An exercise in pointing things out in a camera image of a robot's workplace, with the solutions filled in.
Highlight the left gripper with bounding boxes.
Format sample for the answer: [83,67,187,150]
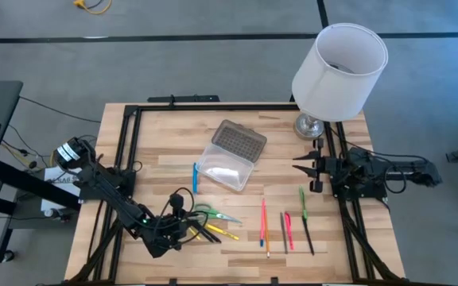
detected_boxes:
[141,214,223,258]

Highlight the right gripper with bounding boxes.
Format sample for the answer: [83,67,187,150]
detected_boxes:
[292,137,347,195]

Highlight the yellow highlighter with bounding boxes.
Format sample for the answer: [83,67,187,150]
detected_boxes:
[206,223,241,242]

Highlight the green handled scissors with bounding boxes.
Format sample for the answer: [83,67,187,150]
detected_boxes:
[192,203,243,225]

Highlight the green pen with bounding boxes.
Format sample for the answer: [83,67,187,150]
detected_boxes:
[297,185,309,220]

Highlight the pink pencil with blue cap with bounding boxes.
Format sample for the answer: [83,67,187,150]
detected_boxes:
[258,198,266,248]

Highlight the orange pencil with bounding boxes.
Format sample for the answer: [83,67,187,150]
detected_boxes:
[263,202,271,259]

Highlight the pink highlighter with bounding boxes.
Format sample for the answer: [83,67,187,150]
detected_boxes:
[284,211,295,251]

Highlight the clear box with grey lid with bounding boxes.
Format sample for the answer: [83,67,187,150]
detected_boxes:
[195,118,269,192]

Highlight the black pen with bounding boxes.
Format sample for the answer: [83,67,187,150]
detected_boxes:
[301,216,316,257]

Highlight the grey pen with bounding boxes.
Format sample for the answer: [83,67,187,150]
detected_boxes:
[279,212,289,255]

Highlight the white shade table lamp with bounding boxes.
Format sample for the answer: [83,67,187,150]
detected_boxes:
[291,22,390,141]

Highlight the white paper sheet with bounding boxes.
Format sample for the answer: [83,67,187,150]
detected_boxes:
[40,165,83,212]

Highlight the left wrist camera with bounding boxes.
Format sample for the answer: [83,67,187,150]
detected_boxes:
[168,192,185,214]

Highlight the black aluminium table frame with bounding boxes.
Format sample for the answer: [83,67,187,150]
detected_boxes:
[64,103,407,286]

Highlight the black bar bracket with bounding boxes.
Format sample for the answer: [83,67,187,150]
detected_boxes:
[147,94,221,103]

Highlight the yellow floor cable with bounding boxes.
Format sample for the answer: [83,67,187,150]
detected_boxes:
[72,0,113,16]

